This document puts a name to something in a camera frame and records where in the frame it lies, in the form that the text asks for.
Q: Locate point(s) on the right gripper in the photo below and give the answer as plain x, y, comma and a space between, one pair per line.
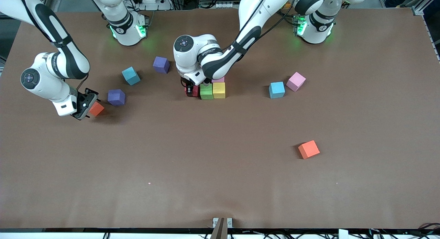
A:
85, 101

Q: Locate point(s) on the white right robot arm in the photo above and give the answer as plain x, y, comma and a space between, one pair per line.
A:
51, 25

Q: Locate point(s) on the orange foam block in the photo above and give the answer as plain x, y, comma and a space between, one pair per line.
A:
97, 109
308, 149

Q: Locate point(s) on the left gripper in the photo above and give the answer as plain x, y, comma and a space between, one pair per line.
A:
187, 84

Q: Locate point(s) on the aluminium table edge rail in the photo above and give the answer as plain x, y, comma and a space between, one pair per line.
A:
433, 43

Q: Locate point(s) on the purple foam block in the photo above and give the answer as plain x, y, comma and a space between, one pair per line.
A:
116, 97
161, 64

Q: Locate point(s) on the pink foam block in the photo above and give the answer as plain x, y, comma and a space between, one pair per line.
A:
218, 80
296, 81

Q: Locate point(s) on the metal table edge bracket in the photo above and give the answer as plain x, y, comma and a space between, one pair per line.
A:
222, 225

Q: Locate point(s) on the cyan foam block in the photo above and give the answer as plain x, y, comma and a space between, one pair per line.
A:
276, 89
131, 76

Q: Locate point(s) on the green foam block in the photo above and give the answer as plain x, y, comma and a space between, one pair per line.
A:
206, 91

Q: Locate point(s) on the yellow foam block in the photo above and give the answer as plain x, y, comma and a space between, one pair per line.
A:
219, 90

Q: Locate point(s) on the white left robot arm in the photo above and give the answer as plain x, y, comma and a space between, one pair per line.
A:
261, 8

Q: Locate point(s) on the red foam block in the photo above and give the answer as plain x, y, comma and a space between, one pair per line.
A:
196, 91

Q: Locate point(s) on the brown paper table cover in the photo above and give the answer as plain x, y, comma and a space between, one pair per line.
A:
206, 180

